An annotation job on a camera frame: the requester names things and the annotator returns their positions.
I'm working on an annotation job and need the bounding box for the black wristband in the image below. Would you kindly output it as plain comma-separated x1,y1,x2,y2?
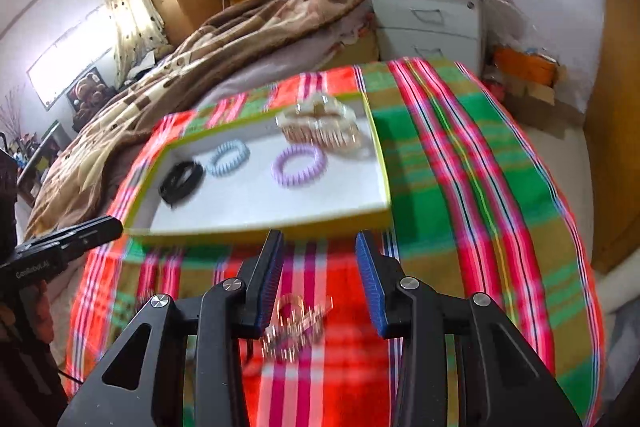
158,160,206,210

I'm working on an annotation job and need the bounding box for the large beige hair claw clip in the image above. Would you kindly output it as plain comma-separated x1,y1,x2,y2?
275,93,373,158

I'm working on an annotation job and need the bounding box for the brown paw print blanket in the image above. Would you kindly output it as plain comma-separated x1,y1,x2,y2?
22,0,373,240

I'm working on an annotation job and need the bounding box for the light blue spiral hair tie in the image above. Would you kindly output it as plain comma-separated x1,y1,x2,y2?
206,139,251,178

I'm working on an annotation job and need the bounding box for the bright window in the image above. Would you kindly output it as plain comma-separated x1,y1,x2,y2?
27,4,116,110

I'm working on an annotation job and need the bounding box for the small clear hair claw clip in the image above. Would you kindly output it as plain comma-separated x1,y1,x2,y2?
260,294,335,364

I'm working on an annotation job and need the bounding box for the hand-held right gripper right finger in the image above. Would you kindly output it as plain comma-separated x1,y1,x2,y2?
355,231,583,427

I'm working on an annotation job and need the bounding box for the brown teddy bear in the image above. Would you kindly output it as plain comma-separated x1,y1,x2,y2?
67,67,108,118

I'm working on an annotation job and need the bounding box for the purple spiral hair tie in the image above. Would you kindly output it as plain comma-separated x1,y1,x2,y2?
270,144,329,188

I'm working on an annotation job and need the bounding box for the wooden door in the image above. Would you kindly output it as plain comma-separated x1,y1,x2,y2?
585,0,640,275

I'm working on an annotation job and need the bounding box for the yellow-green shallow box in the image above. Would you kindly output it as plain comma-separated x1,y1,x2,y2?
122,92,393,249

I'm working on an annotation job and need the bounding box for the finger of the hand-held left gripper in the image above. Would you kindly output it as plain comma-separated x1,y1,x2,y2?
14,215,125,259

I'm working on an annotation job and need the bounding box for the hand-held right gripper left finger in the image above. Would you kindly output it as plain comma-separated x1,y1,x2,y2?
57,229,286,427

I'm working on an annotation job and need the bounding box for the cardboard box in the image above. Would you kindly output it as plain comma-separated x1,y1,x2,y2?
500,67,568,108

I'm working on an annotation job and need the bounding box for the grey two-drawer nightstand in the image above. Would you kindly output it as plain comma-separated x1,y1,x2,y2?
364,0,486,78

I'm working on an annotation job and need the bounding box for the dark cluttered desk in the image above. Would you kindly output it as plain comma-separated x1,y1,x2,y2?
0,87,66,192

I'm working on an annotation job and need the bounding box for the plaid red green cloth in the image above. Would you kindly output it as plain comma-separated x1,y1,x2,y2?
65,58,606,427

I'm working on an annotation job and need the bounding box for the dotted cream curtain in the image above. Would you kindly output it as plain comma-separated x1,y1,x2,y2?
95,0,168,88

